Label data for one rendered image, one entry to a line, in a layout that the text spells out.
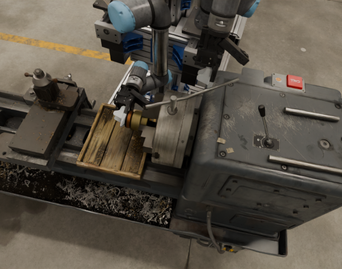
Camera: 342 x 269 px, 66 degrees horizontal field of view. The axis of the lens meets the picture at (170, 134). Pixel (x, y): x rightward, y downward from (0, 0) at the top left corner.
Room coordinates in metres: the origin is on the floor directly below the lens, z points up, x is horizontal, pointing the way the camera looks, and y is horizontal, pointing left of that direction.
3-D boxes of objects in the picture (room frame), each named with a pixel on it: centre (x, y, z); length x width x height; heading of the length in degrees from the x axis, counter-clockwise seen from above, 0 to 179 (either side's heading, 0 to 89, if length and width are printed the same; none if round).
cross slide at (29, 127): (0.67, 0.60, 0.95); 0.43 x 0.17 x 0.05; 176
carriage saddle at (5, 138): (0.66, 0.65, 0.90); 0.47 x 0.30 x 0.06; 176
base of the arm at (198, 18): (1.23, -0.11, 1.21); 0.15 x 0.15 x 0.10
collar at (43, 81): (0.73, 0.59, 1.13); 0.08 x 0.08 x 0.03
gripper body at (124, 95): (0.73, 0.22, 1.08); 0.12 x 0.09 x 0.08; 175
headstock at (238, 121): (0.60, -0.40, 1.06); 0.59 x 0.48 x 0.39; 86
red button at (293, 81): (0.80, -0.46, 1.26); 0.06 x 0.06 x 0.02; 86
